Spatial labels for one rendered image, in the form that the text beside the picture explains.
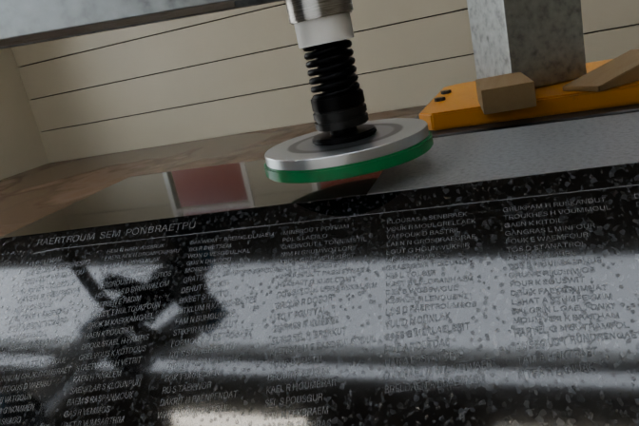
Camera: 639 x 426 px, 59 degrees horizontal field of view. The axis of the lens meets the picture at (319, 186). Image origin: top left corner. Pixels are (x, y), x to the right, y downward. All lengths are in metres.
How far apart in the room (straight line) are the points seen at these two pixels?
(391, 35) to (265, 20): 1.60
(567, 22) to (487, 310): 0.98
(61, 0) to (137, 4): 0.08
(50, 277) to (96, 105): 8.13
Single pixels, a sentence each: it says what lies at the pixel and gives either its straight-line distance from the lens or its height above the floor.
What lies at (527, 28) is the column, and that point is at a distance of 1.42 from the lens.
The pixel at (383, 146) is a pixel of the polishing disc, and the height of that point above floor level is 0.86.
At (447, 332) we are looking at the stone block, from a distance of 0.60.
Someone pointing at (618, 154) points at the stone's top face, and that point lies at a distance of 0.70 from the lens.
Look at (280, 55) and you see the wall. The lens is 7.36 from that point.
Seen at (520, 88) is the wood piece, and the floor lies 0.82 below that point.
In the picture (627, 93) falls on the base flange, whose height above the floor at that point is 0.76.
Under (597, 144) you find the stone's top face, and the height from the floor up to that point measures 0.80.
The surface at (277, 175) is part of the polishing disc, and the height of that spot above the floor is 0.84.
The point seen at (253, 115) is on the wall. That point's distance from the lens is 7.63.
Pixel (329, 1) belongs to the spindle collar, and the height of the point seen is 1.03.
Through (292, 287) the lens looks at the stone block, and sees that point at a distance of 0.65.
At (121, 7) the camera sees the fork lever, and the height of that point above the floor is 1.06.
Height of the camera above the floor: 0.99
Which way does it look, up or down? 14 degrees down
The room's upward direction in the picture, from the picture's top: 12 degrees counter-clockwise
